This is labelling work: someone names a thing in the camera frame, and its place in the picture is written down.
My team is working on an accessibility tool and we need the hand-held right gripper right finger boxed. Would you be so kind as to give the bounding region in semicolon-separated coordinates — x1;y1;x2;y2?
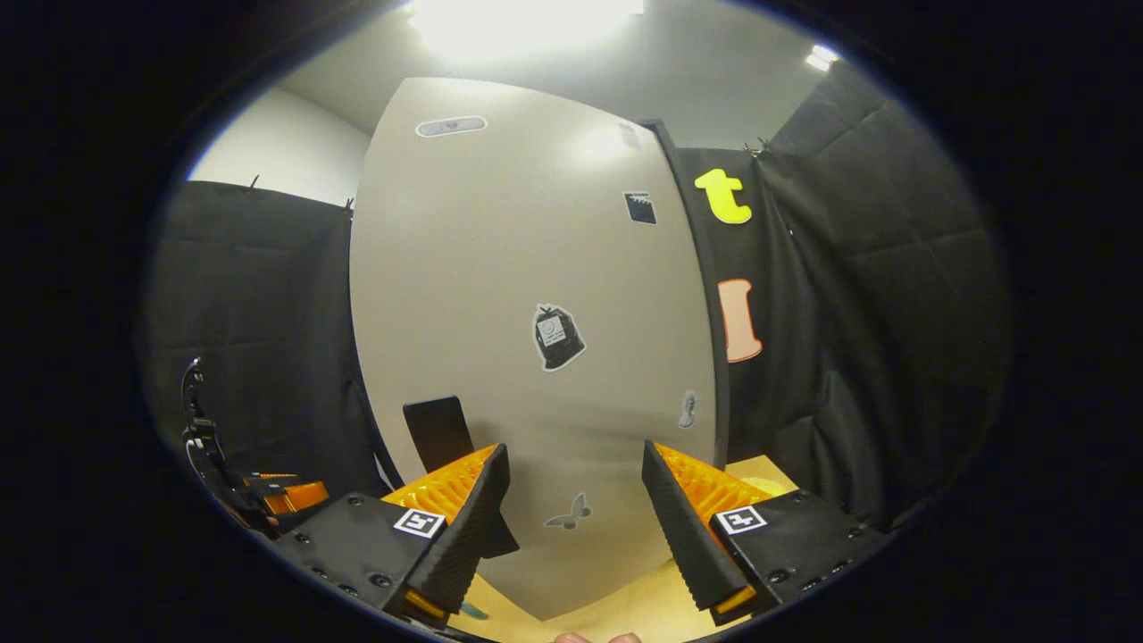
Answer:
641;439;894;628

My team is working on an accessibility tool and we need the black backdrop cloth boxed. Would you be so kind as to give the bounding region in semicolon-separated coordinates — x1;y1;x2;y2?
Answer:
143;63;1010;537

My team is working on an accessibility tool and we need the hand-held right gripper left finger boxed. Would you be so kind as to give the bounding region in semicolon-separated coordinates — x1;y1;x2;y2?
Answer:
272;443;512;626

